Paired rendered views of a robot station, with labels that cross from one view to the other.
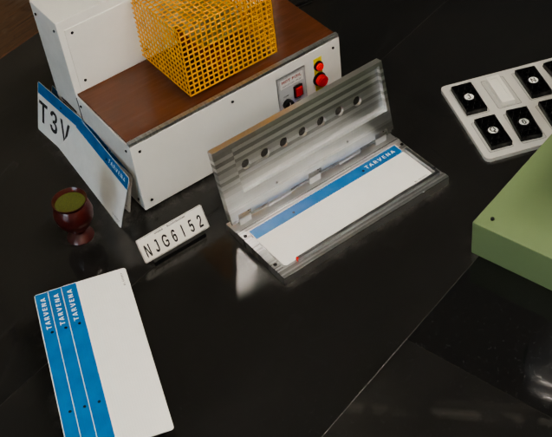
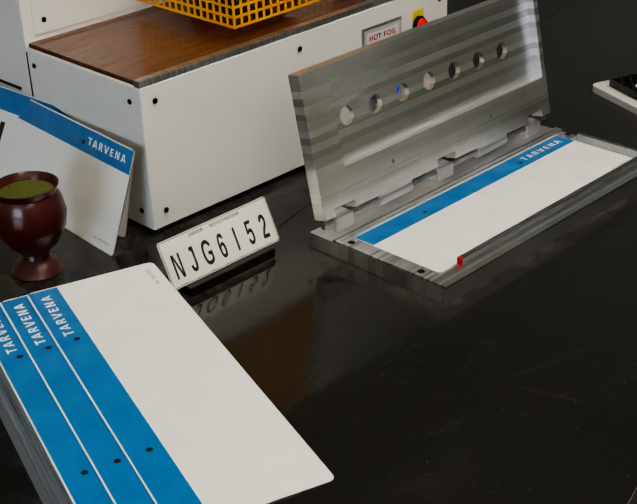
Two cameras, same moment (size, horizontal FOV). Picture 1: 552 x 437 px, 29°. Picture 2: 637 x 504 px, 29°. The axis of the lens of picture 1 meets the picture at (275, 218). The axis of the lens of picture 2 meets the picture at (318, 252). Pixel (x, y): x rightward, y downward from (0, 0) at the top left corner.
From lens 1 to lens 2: 1.09 m
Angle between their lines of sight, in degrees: 20
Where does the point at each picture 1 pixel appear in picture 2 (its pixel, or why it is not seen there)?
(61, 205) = (10, 195)
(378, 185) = (554, 175)
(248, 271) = (369, 292)
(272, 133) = (386, 70)
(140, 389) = (238, 423)
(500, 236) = not seen: outside the picture
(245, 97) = (318, 47)
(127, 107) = (123, 49)
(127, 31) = not seen: outside the picture
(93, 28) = not seen: outside the picture
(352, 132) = (497, 100)
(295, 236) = (440, 237)
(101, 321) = (123, 332)
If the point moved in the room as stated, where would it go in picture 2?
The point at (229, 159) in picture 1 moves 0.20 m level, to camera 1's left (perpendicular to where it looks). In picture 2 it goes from (324, 94) to (148, 117)
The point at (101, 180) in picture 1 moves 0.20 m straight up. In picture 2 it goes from (71, 187) to (49, 29)
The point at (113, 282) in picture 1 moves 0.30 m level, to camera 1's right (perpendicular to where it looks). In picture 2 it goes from (133, 281) to (424, 236)
